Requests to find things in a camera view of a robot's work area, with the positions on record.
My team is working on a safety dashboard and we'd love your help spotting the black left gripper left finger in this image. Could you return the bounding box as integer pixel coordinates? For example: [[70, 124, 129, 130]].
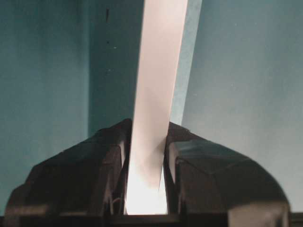
[[3, 119, 132, 227]]

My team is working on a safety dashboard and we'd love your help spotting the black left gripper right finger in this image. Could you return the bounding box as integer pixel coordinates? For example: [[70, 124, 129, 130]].
[[164, 123, 290, 227]]

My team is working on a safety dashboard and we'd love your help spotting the white wooden board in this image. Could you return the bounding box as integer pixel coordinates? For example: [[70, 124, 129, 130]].
[[125, 0, 187, 215]]

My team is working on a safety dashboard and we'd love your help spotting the teal table cloth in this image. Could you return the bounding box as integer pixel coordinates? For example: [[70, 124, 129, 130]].
[[0, 0, 303, 212]]

